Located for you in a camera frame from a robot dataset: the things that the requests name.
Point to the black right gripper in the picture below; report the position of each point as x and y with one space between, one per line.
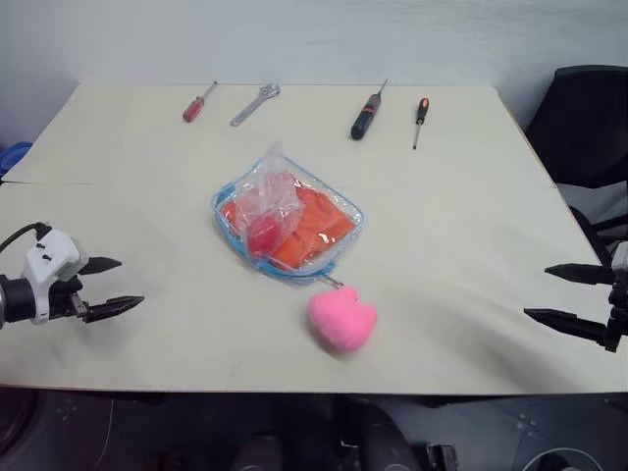
617 314

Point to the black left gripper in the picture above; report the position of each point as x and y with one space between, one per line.
63 297

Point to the clear pouch with orange contents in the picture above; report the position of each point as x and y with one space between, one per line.
343 216

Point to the blue plastic container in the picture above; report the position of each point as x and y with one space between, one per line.
14 156

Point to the black office chair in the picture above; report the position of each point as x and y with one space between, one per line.
584 137

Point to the red cloth item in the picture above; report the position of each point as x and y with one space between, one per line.
265 235

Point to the crumpled clear plastic wrap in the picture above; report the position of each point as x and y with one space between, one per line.
275 191

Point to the silver adjustable wrench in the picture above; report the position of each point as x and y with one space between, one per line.
252 105

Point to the pink plush heart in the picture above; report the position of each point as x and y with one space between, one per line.
341 316

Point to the orange and black screwdriver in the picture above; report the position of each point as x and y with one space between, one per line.
421 115

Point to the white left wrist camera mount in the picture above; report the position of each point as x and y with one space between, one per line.
51 255

